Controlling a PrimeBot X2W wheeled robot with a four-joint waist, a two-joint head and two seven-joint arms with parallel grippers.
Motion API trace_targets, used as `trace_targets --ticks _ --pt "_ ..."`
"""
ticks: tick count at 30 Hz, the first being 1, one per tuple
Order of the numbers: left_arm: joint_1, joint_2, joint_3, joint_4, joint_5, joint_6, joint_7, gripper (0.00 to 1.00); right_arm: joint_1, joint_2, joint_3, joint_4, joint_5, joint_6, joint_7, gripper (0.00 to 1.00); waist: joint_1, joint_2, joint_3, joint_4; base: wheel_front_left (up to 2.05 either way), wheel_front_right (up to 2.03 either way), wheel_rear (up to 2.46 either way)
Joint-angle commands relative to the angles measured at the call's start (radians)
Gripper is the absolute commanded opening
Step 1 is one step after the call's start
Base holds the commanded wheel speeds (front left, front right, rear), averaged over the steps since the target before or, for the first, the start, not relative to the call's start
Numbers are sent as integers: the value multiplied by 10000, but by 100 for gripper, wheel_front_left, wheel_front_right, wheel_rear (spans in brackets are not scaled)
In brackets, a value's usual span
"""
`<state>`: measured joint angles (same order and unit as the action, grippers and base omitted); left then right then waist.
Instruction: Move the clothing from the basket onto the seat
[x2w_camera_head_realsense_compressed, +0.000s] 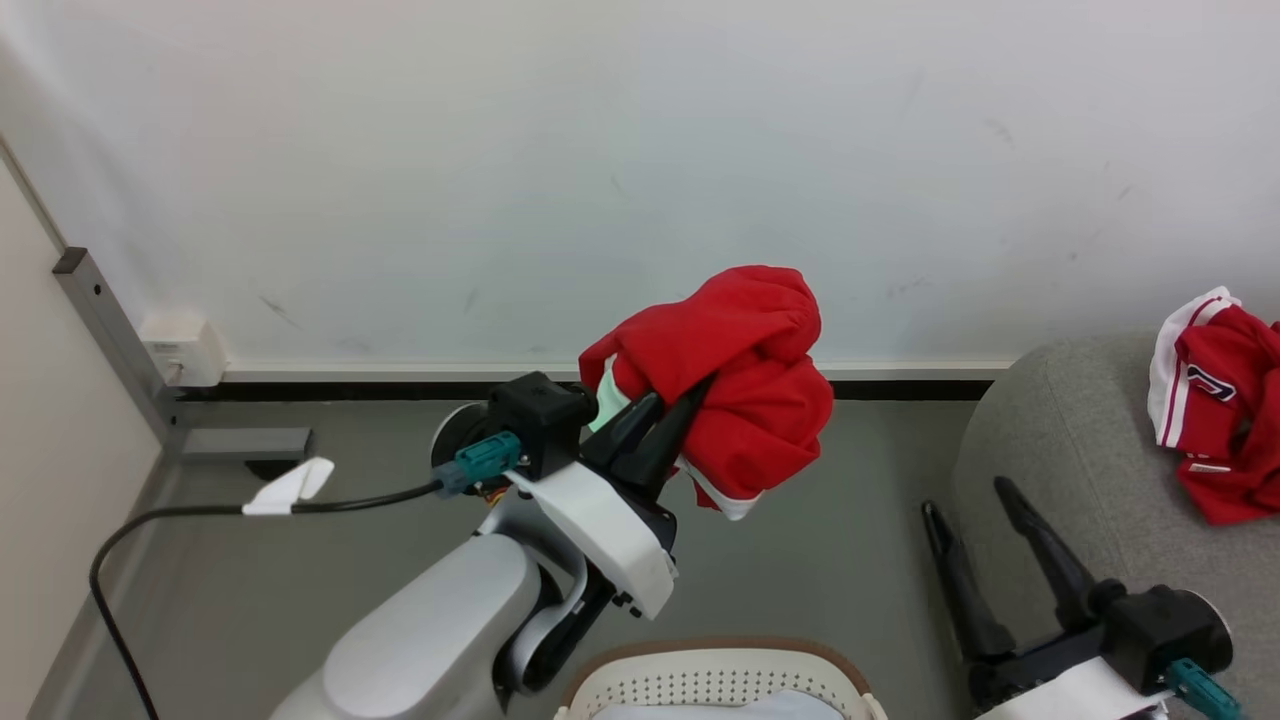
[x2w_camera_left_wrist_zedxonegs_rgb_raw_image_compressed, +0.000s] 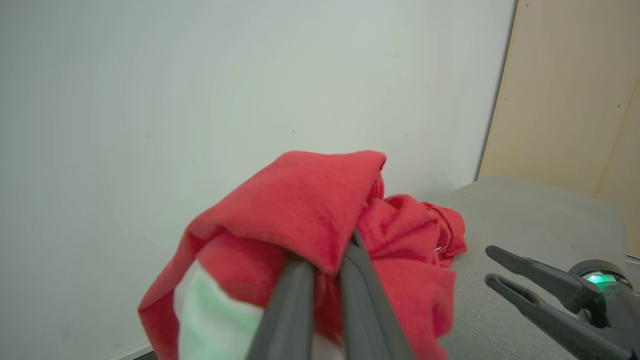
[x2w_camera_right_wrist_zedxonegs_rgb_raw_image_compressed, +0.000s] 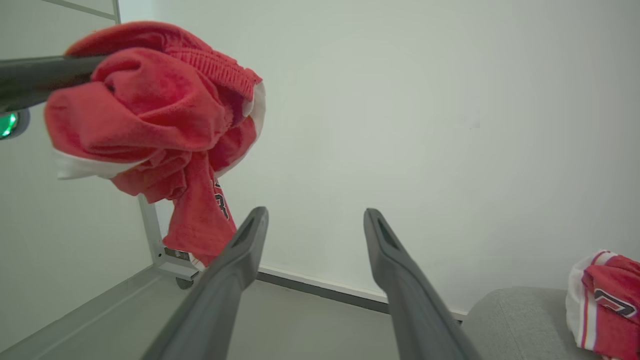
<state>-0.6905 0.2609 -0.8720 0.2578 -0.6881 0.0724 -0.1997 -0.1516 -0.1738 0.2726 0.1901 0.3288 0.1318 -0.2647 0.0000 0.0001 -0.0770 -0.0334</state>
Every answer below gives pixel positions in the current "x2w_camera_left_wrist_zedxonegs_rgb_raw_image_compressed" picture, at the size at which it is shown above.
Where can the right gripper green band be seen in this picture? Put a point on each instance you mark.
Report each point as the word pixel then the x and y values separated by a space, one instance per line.
pixel 617 305

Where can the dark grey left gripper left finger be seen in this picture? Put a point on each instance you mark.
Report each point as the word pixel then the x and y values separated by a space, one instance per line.
pixel 287 310

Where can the beige wooden panel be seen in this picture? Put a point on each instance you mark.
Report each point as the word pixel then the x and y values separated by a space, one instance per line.
pixel 560 90

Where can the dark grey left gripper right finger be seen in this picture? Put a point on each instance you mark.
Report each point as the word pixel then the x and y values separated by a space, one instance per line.
pixel 370 310

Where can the dark grey baseboard strip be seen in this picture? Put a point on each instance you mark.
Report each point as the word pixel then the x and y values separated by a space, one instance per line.
pixel 144 356

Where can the red white basketball jersey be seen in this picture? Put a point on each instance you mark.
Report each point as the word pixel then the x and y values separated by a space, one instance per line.
pixel 300 210

